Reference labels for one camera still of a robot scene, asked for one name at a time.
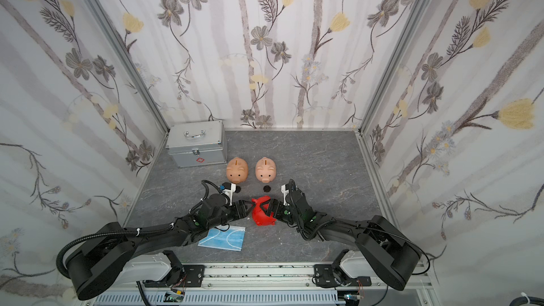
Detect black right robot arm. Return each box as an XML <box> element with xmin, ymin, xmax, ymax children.
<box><xmin>253</xmin><ymin>180</ymin><xmax>424</xmax><ymax>291</ymax></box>

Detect blue surgical face mask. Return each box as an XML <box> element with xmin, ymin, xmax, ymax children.
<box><xmin>198</xmin><ymin>225</ymin><xmax>246</xmax><ymax>252</ymax></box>

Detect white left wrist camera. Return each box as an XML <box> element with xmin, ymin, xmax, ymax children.
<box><xmin>220</xmin><ymin>182</ymin><xmax>239</xmax><ymax>205</ymax></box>

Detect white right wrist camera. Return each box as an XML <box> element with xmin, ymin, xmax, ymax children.
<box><xmin>280</xmin><ymin>184</ymin><xmax>290</xmax><ymax>206</ymax></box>

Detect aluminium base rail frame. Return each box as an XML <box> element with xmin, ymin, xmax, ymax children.
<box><xmin>86</xmin><ymin>252</ymin><xmax>440</xmax><ymax>305</ymax></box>

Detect pink piggy bank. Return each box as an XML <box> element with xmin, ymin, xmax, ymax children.
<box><xmin>255</xmin><ymin>157</ymin><xmax>277</xmax><ymax>184</ymax></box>

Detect tan piggy bank front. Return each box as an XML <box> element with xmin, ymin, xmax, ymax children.
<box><xmin>226</xmin><ymin>157</ymin><xmax>249</xmax><ymax>184</ymax></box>

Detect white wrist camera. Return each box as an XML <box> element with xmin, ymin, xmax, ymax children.
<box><xmin>280</xmin><ymin>184</ymin><xmax>290</xmax><ymax>206</ymax></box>
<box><xmin>220</xmin><ymin>182</ymin><xmax>239</xmax><ymax>205</ymax></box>

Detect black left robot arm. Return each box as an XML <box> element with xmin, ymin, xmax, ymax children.
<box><xmin>56</xmin><ymin>194</ymin><xmax>255</xmax><ymax>300</ymax></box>

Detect silver metal first aid case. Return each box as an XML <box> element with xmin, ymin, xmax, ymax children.
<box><xmin>166</xmin><ymin>120</ymin><xmax>228</xmax><ymax>168</ymax></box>

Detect small green circuit board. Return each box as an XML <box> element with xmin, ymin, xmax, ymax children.
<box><xmin>163</xmin><ymin>291</ymin><xmax>185</xmax><ymax>303</ymax></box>

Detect red piggy bank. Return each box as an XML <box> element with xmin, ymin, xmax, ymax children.
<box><xmin>252</xmin><ymin>195</ymin><xmax>276</xmax><ymax>227</ymax></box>

